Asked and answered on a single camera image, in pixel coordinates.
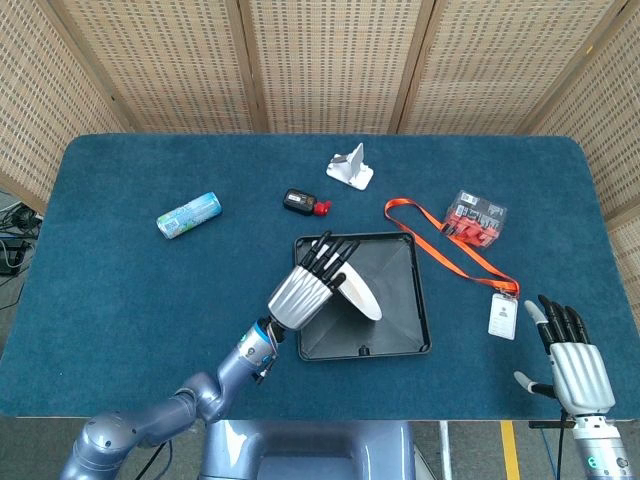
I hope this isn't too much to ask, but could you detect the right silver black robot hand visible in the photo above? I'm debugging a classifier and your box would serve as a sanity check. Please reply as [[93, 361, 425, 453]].
[[513, 294, 617, 415]]

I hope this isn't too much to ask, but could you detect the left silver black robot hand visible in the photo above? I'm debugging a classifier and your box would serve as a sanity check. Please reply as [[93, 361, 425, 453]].
[[267, 230, 360, 332]]

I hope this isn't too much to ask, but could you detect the white oval object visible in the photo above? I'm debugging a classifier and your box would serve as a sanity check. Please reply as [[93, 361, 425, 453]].
[[310, 238, 384, 322]]

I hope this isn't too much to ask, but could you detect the black square plastic tray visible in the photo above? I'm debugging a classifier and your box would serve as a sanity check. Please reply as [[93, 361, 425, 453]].
[[292, 230, 432, 362]]

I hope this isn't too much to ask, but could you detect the white ID badge card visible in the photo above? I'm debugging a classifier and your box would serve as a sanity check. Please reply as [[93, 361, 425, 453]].
[[487, 292, 519, 342]]

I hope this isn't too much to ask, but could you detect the black bottle with red cap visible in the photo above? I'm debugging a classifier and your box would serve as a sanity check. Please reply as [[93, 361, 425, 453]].
[[282, 187, 333, 218]]

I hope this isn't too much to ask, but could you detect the woven folding screen panel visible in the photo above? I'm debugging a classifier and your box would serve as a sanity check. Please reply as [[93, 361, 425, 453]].
[[397, 0, 629, 135], [607, 214, 640, 381], [47, 0, 261, 135], [0, 0, 126, 211], [519, 0, 640, 221], [238, 0, 436, 135]]

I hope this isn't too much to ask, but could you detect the blue drink can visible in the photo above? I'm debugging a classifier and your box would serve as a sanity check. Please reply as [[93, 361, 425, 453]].
[[155, 191, 223, 240]]

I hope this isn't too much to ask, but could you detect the white folding phone stand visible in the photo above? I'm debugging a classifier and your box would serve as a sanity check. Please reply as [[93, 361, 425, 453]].
[[326, 142, 375, 190]]

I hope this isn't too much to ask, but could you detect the blue-grey robot torso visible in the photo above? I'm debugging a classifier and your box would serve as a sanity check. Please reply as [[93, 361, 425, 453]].
[[199, 419, 416, 480]]

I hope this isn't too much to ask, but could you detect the blue table cloth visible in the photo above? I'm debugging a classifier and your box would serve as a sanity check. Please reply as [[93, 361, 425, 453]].
[[0, 133, 640, 421]]

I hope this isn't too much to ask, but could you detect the clear box of red parts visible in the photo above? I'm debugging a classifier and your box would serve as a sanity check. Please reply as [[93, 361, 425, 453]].
[[438, 188, 509, 249]]

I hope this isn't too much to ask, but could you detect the orange lanyard ribbon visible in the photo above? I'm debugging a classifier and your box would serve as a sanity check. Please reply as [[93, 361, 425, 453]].
[[383, 198, 521, 296]]

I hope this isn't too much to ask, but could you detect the black cable tangle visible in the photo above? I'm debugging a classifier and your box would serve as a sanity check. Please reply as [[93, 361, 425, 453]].
[[0, 199, 46, 281]]

